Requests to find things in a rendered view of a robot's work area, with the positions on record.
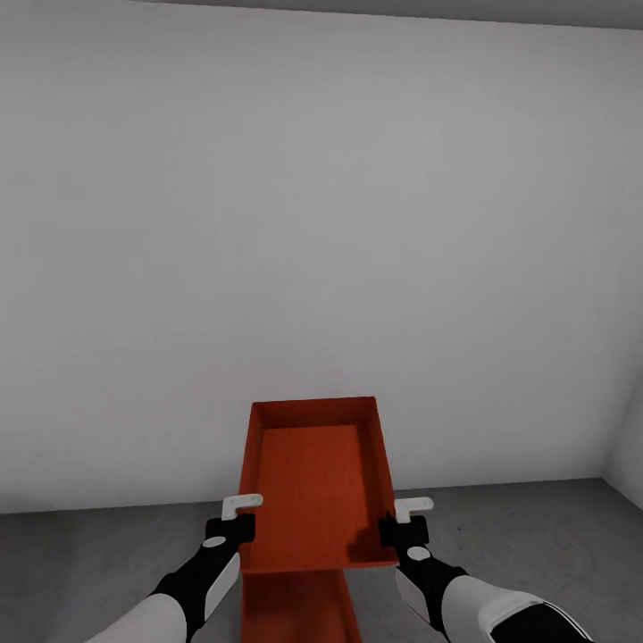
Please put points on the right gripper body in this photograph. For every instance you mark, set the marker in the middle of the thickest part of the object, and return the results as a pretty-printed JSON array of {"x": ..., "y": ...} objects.
[{"x": 391, "y": 531}]

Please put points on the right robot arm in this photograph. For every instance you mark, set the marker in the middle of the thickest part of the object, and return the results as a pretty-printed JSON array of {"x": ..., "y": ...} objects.
[{"x": 466, "y": 609}]

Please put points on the storage box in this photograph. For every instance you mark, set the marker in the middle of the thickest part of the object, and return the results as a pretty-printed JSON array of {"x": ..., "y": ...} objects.
[
  {"x": 278, "y": 618},
  {"x": 322, "y": 470}
]

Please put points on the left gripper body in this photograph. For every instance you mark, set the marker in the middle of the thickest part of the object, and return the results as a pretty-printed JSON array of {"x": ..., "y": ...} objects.
[{"x": 243, "y": 526}]

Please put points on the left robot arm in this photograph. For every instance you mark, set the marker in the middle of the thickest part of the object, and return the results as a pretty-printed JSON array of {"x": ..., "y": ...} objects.
[{"x": 184, "y": 600}]

